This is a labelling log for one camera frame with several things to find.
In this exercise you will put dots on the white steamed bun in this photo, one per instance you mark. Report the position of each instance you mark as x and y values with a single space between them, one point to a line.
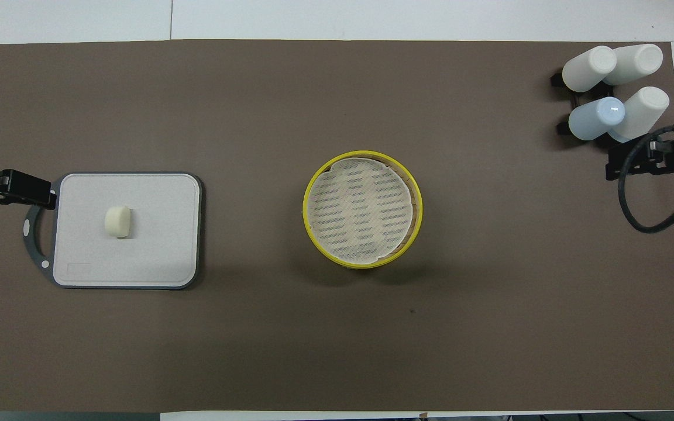
117 222

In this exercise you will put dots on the white cup with blue rim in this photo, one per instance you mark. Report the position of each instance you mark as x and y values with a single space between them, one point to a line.
638 61

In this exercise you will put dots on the white perforated steamer liner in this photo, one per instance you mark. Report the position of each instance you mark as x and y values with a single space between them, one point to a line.
360 210

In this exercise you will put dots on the white plastic cup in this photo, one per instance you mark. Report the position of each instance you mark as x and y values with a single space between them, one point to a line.
587 70
644 111

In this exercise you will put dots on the light blue plastic cup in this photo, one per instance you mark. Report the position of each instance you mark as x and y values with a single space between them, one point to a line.
594 118

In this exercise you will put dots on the black cup rack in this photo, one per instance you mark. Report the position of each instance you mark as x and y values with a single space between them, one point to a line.
560 127

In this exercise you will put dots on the white grey-rimmed cutting board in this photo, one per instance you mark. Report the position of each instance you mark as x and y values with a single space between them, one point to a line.
155 245

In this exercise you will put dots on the yellow bamboo steamer lid tier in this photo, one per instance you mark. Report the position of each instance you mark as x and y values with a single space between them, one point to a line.
308 231

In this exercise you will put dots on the brown table mat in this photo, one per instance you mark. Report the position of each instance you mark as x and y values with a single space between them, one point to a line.
337 339

